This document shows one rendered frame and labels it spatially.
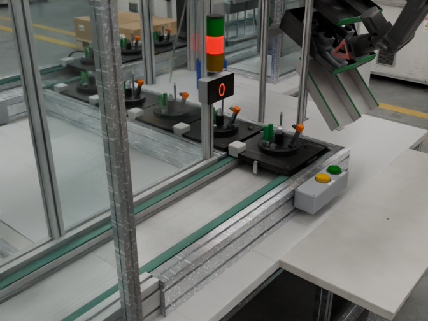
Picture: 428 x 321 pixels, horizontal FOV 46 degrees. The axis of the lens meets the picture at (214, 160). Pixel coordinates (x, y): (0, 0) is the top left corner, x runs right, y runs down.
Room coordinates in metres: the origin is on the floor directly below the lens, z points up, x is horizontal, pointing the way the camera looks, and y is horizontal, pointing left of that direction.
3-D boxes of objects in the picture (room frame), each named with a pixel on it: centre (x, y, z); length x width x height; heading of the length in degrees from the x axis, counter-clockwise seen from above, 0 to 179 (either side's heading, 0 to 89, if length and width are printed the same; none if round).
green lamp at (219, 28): (1.46, 0.00, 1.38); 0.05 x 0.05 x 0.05
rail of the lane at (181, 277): (1.22, -0.16, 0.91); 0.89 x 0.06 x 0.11; 140
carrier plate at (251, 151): (1.53, -0.22, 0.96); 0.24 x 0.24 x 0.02; 50
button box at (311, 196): (1.33, -0.33, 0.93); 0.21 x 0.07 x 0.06; 140
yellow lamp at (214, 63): (1.46, 0.00, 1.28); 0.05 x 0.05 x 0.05
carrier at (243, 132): (1.69, -0.02, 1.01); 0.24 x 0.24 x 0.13; 50
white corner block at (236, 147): (1.52, -0.08, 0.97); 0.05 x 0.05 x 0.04; 50
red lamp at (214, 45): (1.46, 0.00, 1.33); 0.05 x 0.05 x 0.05
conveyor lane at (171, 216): (1.31, 0.00, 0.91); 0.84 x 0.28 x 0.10; 140
